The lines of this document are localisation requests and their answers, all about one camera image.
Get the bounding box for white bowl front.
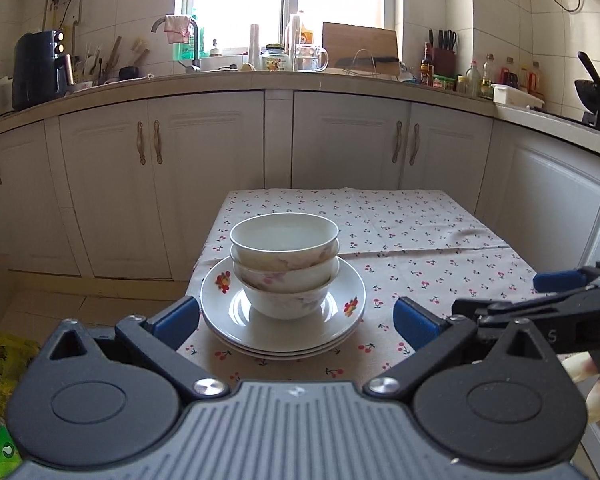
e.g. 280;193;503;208
237;273;339;321

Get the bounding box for white bowl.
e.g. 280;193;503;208
230;212;339;271
237;273;339;321
230;247;340;294

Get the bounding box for white plate with stain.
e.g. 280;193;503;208
213;328;356;353

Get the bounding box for white kitchen cabinets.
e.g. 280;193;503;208
0;71;600;476

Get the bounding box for kitchen faucet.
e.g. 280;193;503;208
150;14;201;74

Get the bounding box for gloved right hand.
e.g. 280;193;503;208
561;351;600;449

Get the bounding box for cherry print tablecloth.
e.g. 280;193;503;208
178;188;535;386

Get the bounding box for yellow plastic bag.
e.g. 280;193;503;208
0;331;41;417

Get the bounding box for black wok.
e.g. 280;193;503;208
574;51;600;131

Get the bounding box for white tray on counter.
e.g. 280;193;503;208
492;84;545;110

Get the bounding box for green box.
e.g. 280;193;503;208
0;426;21;480

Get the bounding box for knife block with knives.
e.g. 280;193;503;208
428;29;457;78

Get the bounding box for dark soy sauce bottle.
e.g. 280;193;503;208
419;42;434;87

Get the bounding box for floral glass jar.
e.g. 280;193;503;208
260;44;292;72

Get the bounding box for wooden cutting board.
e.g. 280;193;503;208
322;22;400;77

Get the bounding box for black air fryer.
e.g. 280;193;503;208
12;29;74;112

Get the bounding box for glass pitcher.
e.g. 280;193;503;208
294;44;329;73

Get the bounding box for pink cloth on faucet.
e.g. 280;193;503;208
164;15;190;44

